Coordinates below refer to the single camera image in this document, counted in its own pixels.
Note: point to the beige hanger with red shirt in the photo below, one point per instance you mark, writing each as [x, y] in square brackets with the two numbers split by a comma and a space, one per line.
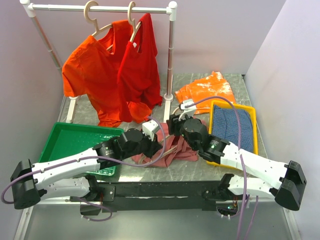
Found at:
[132, 21]

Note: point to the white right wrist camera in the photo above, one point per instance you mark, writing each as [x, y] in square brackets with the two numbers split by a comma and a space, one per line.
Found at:
[188, 108]

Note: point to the aluminium frame rail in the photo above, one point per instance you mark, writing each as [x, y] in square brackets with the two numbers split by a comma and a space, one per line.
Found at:
[57, 219]

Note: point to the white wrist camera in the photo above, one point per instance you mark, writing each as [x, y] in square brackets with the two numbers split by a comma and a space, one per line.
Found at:
[188, 108]
[150, 128]

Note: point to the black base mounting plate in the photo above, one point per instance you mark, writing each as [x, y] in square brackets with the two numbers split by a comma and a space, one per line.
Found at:
[167, 195]

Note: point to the beige hanger with orange shirt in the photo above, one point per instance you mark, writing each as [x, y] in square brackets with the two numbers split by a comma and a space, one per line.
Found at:
[93, 21]

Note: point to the white clothes rack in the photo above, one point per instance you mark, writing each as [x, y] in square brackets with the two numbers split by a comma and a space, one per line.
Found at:
[170, 10]

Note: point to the green plastic tray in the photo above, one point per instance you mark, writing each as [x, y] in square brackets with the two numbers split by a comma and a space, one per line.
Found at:
[67, 139]

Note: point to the yellow plastic tray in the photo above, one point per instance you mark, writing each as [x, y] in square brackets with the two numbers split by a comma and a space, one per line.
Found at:
[251, 111]

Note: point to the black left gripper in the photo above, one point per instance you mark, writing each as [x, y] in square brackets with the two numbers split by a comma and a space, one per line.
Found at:
[153, 146]

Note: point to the dusty pink t shirt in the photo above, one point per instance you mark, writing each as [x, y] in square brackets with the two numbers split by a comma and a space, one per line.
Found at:
[187, 155]

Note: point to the red t shirt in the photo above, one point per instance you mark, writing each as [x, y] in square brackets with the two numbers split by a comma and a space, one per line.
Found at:
[138, 76]

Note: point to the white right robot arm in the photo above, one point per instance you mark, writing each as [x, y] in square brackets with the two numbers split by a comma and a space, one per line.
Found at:
[285, 182]

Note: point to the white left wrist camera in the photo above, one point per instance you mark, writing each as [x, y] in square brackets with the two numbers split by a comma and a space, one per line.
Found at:
[150, 128]

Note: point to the orange t shirt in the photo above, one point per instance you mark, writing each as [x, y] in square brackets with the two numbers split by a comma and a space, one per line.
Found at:
[92, 70]

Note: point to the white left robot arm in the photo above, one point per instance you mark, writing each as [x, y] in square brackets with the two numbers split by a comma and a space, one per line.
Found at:
[32, 182]

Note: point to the orange white patterned shirt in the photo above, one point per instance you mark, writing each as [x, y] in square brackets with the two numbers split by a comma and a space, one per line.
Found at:
[212, 85]

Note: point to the blue checked shirt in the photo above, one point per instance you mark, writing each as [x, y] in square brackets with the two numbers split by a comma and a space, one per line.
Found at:
[225, 126]

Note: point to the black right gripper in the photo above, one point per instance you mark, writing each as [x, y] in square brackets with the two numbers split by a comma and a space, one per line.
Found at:
[173, 121]

